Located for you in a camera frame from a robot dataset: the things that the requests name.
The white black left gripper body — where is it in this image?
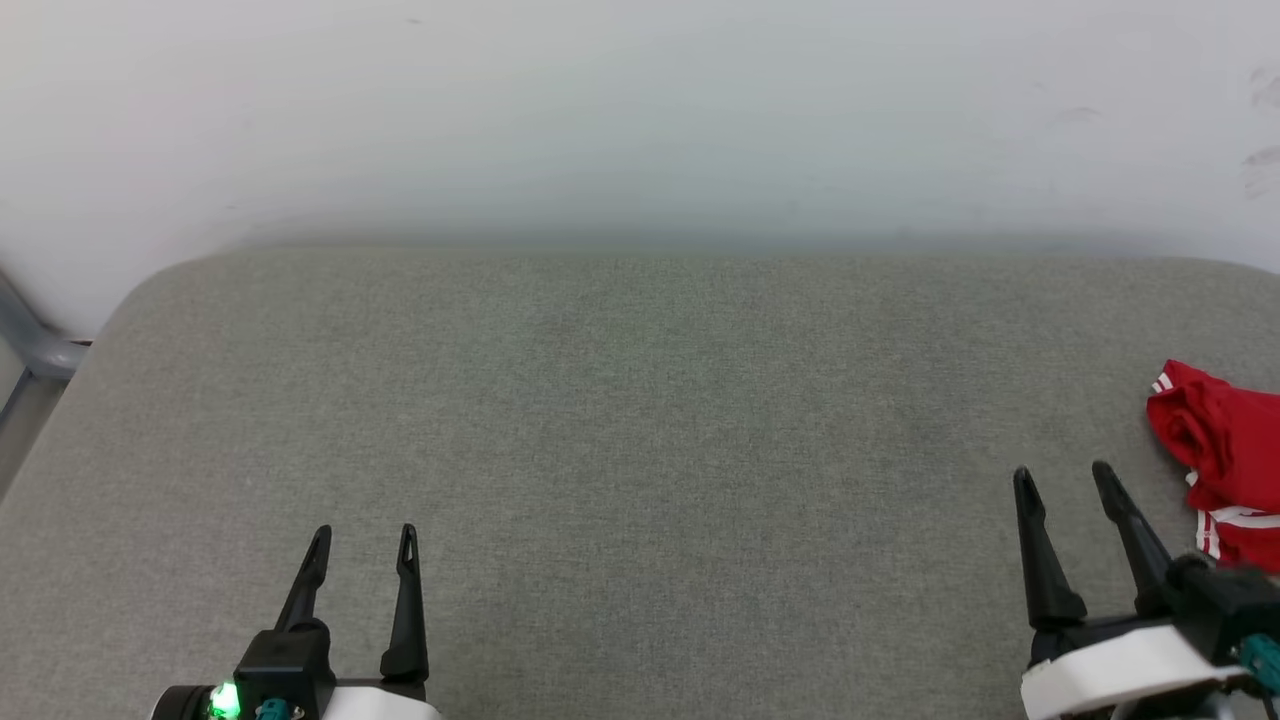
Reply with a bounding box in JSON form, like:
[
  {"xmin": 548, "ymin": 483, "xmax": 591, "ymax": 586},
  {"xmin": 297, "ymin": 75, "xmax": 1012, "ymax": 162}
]
[{"xmin": 150, "ymin": 619, "xmax": 442, "ymax": 720}]

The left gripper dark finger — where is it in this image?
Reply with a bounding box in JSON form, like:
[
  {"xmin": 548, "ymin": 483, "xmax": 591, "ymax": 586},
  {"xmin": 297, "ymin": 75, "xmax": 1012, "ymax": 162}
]
[
  {"xmin": 379, "ymin": 522, "xmax": 430, "ymax": 687},
  {"xmin": 275, "ymin": 524, "xmax": 334, "ymax": 634}
]

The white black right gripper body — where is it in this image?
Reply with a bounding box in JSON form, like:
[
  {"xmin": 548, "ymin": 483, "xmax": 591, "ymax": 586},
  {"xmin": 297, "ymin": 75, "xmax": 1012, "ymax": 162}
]
[{"xmin": 1019, "ymin": 554, "xmax": 1280, "ymax": 720}]

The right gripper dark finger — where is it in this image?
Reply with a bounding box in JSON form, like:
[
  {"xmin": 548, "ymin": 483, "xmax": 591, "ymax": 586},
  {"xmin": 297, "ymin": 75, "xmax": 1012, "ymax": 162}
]
[
  {"xmin": 1012, "ymin": 465, "xmax": 1089, "ymax": 632},
  {"xmin": 1091, "ymin": 459, "xmax": 1175, "ymax": 614}
]

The red and white garment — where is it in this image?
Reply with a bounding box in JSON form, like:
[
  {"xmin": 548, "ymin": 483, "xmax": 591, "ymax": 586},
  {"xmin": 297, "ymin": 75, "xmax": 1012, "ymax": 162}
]
[{"xmin": 1146, "ymin": 359, "xmax": 1280, "ymax": 575}]

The teal right gripper connector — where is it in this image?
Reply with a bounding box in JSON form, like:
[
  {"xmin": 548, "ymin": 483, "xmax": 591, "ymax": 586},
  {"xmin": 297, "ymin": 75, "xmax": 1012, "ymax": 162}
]
[{"xmin": 1238, "ymin": 633, "xmax": 1280, "ymax": 694}]

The grey fabric sofa cushion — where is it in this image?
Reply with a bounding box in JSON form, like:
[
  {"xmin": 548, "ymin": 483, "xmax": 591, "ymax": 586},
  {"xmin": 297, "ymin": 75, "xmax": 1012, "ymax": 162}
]
[{"xmin": 0, "ymin": 245, "xmax": 1280, "ymax": 720}]

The grey metal frame tube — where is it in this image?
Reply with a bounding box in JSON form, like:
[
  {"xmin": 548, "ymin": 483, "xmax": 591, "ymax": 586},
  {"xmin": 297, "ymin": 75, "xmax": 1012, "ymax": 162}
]
[{"xmin": 0, "ymin": 268, "xmax": 93, "ymax": 426}]

